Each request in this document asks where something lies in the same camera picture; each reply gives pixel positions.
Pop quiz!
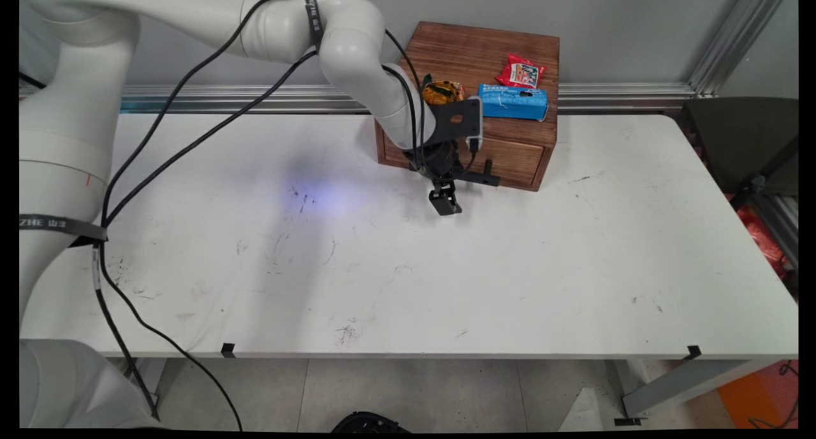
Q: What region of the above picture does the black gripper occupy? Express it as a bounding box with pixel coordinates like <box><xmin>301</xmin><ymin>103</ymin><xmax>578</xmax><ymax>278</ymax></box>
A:
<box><xmin>413</xmin><ymin>140</ymin><xmax>470</xmax><ymax>217</ymax></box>

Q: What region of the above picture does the wooden drawer with black handle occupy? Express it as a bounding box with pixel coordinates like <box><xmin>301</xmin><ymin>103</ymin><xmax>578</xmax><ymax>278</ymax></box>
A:
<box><xmin>384</xmin><ymin>130</ymin><xmax>546</xmax><ymax>189</ymax></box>

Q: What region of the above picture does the yellow green snack packet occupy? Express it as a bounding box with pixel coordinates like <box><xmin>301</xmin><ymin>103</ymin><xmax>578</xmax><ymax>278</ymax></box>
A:
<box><xmin>422</xmin><ymin>74</ymin><xmax>466</xmax><ymax>106</ymax></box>

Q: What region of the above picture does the blue tissue pack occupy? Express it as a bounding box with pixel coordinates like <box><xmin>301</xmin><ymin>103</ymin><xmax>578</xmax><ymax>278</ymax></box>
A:
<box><xmin>476</xmin><ymin>84</ymin><xmax>550</xmax><ymax>122</ymax></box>

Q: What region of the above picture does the red snack packet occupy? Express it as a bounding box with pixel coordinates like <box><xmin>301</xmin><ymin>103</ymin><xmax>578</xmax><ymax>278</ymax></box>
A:
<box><xmin>495</xmin><ymin>54</ymin><xmax>548</xmax><ymax>89</ymax></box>

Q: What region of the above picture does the brown wooden drawer cabinet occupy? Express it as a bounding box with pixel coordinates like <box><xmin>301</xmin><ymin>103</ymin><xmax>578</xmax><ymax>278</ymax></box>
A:
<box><xmin>375</xmin><ymin>22</ymin><xmax>560</xmax><ymax>192</ymax></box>

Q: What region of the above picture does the black round floor object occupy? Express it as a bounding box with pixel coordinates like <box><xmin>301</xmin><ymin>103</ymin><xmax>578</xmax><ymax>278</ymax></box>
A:
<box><xmin>331</xmin><ymin>412</ymin><xmax>412</xmax><ymax>433</ymax></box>

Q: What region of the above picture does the dark grey chair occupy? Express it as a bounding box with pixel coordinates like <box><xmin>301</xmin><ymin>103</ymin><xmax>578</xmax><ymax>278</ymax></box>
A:
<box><xmin>679</xmin><ymin>97</ymin><xmax>799</xmax><ymax>212</ymax></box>

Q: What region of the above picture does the grey metal table leg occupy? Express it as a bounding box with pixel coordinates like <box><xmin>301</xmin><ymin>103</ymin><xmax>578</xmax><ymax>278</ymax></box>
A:
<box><xmin>121</xmin><ymin>357</ymin><xmax>168</xmax><ymax>415</ymax></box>
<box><xmin>614</xmin><ymin>359</ymin><xmax>775</xmax><ymax>427</ymax></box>

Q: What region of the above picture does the red plastic bag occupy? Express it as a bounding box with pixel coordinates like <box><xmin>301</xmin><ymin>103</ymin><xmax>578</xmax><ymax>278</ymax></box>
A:
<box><xmin>736</xmin><ymin>206</ymin><xmax>789</xmax><ymax>280</ymax></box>

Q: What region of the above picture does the orange floor box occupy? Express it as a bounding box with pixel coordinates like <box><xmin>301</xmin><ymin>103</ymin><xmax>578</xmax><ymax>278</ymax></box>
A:
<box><xmin>717</xmin><ymin>361</ymin><xmax>799</xmax><ymax>430</ymax></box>

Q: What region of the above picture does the horizontal aluminium rail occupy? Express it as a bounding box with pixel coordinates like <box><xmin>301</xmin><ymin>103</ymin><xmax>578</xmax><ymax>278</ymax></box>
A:
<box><xmin>120</xmin><ymin>84</ymin><xmax>697</xmax><ymax>115</ymax></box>

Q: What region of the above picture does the black printed velcro strap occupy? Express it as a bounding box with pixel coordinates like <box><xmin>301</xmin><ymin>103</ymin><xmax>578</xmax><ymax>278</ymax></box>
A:
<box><xmin>305</xmin><ymin>0</ymin><xmax>326</xmax><ymax>52</ymax></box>
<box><xmin>19</xmin><ymin>214</ymin><xmax>108</xmax><ymax>243</ymax></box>

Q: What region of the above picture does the slanted aluminium profile post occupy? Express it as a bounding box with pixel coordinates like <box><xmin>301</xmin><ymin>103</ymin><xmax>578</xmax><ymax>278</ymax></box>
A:
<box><xmin>688</xmin><ymin>0</ymin><xmax>791</xmax><ymax>99</ymax></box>

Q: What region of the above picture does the aluminium frame beam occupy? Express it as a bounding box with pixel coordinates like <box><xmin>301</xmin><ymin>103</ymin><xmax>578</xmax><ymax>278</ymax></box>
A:
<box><xmin>752</xmin><ymin>194</ymin><xmax>799</xmax><ymax>271</ymax></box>

